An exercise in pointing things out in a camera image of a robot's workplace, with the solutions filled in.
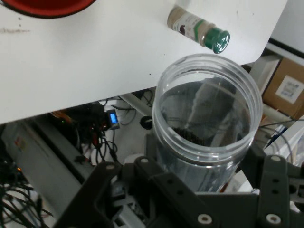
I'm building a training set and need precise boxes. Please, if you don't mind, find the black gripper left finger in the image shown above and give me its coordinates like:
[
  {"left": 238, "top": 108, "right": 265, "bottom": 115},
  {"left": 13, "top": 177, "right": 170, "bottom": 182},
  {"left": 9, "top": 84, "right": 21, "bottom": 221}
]
[{"left": 53, "top": 133, "right": 219, "bottom": 228}]

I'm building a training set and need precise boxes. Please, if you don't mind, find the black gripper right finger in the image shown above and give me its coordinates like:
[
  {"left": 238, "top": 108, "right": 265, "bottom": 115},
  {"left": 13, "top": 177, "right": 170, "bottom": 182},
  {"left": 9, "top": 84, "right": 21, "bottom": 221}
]
[{"left": 239, "top": 142, "right": 304, "bottom": 228}]

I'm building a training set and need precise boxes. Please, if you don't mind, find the clear jar with black seeds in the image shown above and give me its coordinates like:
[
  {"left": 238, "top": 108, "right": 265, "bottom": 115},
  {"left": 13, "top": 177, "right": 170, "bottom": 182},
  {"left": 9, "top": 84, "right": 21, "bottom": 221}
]
[{"left": 152, "top": 53, "right": 264, "bottom": 193}]

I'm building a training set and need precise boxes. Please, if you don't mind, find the power meter with blue display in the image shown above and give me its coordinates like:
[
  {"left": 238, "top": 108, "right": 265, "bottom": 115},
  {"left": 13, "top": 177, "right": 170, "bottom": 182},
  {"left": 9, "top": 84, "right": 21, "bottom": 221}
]
[{"left": 105, "top": 109, "right": 122, "bottom": 130}]

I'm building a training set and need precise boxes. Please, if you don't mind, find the cardboard box with white label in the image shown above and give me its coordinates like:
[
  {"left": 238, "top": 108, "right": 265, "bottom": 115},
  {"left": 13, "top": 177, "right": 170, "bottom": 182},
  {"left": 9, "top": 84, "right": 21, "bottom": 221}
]
[{"left": 261, "top": 57, "right": 304, "bottom": 121}]

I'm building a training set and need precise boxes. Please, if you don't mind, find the spice bottle with green cap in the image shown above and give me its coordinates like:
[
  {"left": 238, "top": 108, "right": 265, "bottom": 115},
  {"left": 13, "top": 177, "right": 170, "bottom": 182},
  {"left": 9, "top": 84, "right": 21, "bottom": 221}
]
[{"left": 167, "top": 6, "right": 231, "bottom": 55}]

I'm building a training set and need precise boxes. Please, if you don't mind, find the red bowl with black seeds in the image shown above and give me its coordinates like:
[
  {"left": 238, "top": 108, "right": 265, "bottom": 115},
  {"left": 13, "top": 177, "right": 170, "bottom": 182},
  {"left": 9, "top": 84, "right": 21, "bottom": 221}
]
[{"left": 0, "top": 0, "right": 97, "bottom": 18}]

